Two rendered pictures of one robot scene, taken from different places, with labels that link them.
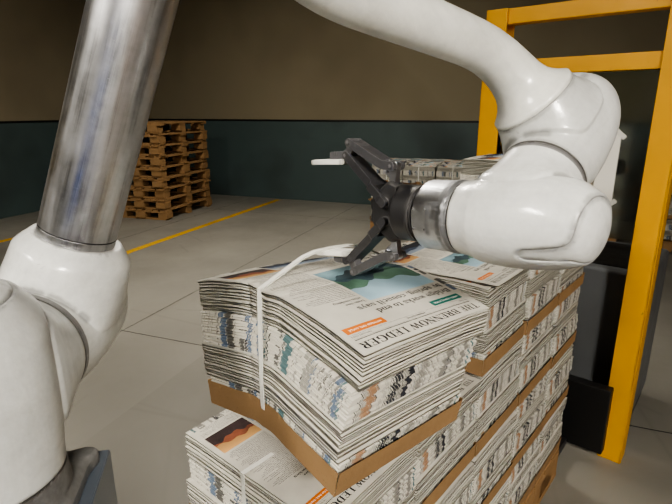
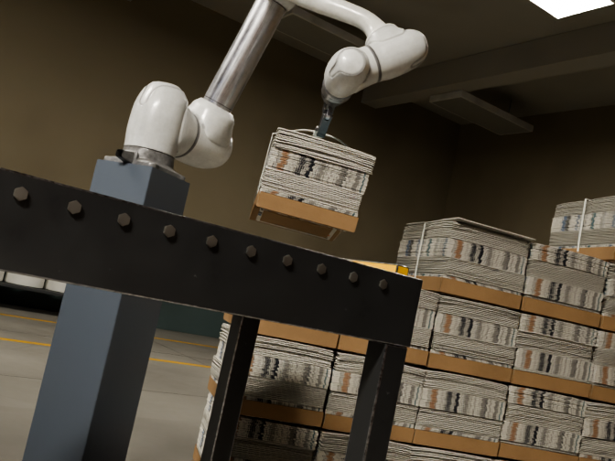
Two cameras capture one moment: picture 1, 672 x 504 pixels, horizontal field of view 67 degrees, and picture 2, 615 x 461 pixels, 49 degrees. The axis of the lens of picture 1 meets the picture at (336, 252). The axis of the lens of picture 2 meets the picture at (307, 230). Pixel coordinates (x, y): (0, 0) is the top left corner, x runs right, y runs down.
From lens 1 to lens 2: 1.66 m
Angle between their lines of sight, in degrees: 42
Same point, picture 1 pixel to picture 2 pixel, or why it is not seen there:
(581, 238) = (339, 59)
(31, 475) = (158, 142)
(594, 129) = (389, 41)
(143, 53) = (257, 32)
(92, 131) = (231, 58)
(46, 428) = (169, 132)
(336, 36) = not seen: outside the picture
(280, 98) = not seen: hidden behind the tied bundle
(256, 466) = not seen: hidden behind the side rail
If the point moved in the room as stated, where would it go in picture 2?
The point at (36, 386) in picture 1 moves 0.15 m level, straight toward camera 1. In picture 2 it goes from (173, 114) to (161, 99)
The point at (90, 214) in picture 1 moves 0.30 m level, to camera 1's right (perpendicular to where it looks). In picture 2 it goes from (221, 90) to (296, 88)
